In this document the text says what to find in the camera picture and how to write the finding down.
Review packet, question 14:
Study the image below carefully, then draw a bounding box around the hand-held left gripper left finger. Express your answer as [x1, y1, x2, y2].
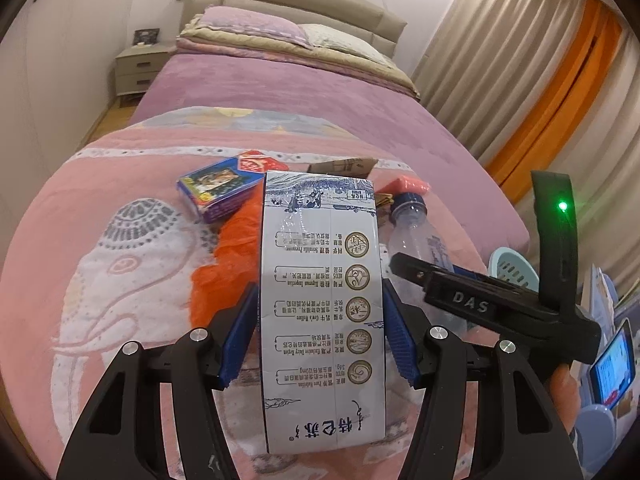
[55, 285, 261, 480]

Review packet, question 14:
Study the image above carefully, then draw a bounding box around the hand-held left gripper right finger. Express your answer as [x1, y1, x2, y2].
[382, 277, 586, 480]

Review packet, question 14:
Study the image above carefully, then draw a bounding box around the folded beige quilt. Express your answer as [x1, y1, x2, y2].
[177, 24, 421, 98]

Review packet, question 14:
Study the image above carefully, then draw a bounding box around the beige curtain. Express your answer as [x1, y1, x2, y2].
[545, 25, 640, 301]
[410, 0, 588, 161]

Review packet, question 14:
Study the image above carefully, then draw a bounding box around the purple bedspread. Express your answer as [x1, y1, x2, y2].
[130, 52, 531, 261]

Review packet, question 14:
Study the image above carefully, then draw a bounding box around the pink elephant blanket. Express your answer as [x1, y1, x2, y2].
[5, 107, 493, 480]

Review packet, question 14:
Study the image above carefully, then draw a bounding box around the orange curtain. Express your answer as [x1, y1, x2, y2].
[485, 0, 623, 206]

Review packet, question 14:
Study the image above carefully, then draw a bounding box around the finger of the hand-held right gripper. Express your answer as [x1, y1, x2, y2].
[389, 252, 540, 302]

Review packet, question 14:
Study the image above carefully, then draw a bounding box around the blue card box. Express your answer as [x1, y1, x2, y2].
[176, 156, 266, 225]

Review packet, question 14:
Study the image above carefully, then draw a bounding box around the person's right hand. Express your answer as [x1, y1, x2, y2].
[546, 360, 582, 435]

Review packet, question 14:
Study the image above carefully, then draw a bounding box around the smartphone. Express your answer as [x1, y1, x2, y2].
[589, 317, 637, 411]

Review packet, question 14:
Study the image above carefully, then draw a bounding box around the white milk carton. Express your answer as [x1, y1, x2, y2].
[260, 170, 388, 456]

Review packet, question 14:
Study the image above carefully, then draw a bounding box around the red paper packet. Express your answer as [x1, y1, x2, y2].
[235, 149, 291, 173]

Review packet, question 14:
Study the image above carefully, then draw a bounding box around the orange foil wrapper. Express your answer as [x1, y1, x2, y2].
[375, 175, 432, 198]

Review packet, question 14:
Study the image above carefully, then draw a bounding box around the purple pillow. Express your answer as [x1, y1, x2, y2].
[192, 6, 308, 53]

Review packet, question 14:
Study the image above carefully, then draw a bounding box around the white wardrobe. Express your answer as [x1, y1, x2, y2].
[0, 0, 132, 171]

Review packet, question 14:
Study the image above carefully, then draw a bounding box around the orange plastic bag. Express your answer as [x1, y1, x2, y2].
[189, 190, 266, 331]

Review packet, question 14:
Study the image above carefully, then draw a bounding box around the brown cardboard piece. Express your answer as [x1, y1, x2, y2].
[306, 157, 380, 179]

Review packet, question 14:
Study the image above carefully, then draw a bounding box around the white patterned pillow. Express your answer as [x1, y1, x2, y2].
[300, 24, 396, 66]

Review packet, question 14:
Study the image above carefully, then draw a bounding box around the light blue plastic basket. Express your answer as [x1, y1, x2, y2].
[487, 247, 543, 293]

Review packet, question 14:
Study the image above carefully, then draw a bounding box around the beige nightstand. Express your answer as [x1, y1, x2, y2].
[115, 42, 176, 98]

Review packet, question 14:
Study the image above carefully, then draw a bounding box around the clear plastic bottle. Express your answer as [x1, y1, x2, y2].
[387, 192, 481, 331]

